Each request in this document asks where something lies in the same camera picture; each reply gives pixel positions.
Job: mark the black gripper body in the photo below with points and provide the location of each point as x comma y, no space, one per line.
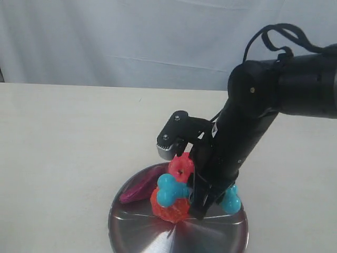
214,170

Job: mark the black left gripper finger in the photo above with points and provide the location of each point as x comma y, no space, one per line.
200,200

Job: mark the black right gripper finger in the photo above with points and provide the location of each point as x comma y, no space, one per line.
217,191

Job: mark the blue toy bone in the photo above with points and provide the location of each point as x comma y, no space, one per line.
231,203
169,190

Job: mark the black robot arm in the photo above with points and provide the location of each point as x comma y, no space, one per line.
257,92

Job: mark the blue toy bone under gripper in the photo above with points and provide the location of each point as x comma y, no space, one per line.
231,203

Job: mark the red spiky ball toy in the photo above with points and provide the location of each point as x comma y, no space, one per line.
175,213

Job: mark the red toy donut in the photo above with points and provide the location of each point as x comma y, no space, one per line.
181,167

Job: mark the purple toy eggplant slice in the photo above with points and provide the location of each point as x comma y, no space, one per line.
144,188

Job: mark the round metal bowl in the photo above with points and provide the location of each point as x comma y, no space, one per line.
132,227

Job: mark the white backdrop curtain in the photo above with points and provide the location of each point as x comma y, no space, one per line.
161,44

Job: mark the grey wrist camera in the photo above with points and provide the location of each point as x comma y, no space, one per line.
180,130

